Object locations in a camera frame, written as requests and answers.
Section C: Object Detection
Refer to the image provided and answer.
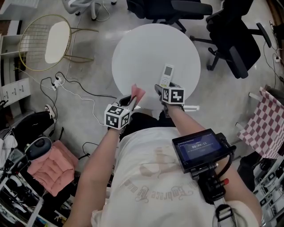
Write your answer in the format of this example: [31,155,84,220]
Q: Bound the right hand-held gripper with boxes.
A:
[154,82,185,117]

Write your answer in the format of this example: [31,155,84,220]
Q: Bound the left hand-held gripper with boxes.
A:
[104,94,138,130]

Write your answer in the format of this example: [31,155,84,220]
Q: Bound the pink cloth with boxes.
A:
[130,83,146,104]

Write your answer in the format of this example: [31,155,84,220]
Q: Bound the white remote control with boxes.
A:
[159,64,174,88]

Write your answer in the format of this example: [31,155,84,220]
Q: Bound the person's left forearm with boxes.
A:
[70,126,122,227]

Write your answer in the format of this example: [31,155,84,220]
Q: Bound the person's right forearm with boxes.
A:
[166,106,263,224]

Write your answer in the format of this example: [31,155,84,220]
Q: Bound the red white checked cloth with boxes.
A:
[236,86,284,159]

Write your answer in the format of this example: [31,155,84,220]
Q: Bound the person's black trousers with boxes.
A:
[121,110,176,142]

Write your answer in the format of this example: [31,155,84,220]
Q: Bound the black chest-mounted monitor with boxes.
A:
[172,128,229,174]

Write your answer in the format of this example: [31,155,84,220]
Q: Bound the white power strip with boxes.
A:
[51,76,64,91]

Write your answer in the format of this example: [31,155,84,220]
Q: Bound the black office chair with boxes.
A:
[189,0,273,80]
[126,0,213,34]

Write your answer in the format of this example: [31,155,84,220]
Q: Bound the person's white t-shirt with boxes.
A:
[91,126,262,227]

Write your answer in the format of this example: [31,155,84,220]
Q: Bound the pink quilted cushion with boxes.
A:
[26,139,79,197]

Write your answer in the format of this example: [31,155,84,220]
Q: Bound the black grey handheld appliance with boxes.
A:
[24,136,53,161]

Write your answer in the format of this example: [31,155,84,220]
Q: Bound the white office chair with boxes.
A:
[61,0,118,22]

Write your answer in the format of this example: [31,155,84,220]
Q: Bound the white drawer cabinet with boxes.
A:
[0,20,32,103]

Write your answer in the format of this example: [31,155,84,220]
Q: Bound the black floor cable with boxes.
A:
[40,70,118,138]

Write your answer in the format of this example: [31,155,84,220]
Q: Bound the white floor cable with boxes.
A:
[15,66,107,127]

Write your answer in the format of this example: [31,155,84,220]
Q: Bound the gold wire chair white seat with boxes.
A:
[19,14,99,72]

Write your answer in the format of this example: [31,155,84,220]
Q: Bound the grey harness strap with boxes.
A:
[212,203,234,227]

